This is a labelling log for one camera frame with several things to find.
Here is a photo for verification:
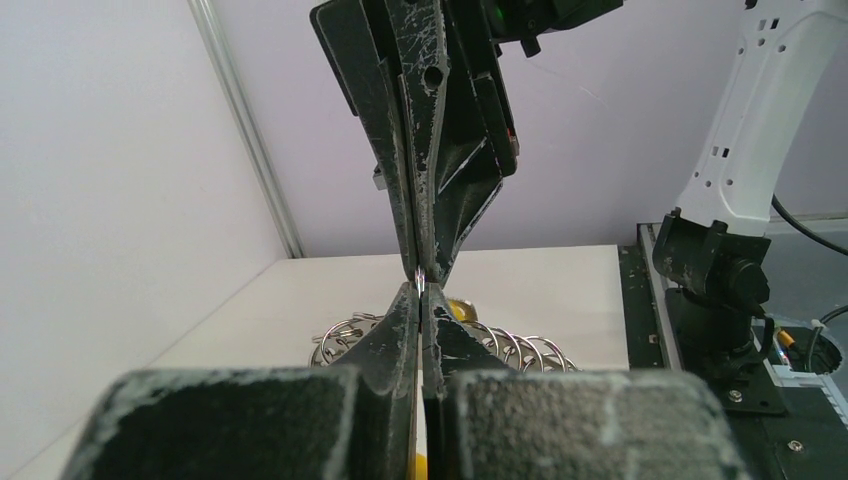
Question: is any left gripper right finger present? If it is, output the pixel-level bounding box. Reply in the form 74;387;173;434
421;284;749;479

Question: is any right circuit board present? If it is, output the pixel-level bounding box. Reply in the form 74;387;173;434
773;329;806;372

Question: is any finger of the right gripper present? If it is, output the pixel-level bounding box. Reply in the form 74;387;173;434
310;1;418;277
387;1;517;285

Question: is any yellow tag key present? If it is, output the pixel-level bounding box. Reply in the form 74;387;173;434
448;298;479;324

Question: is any right camera cable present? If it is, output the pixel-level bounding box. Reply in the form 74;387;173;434
770;193;848;258

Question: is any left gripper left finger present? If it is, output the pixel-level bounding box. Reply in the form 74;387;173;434
61;283;420;479

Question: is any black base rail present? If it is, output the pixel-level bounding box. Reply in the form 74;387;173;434
618;215;847;479

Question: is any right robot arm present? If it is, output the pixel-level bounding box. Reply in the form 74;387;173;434
310;1;847;415

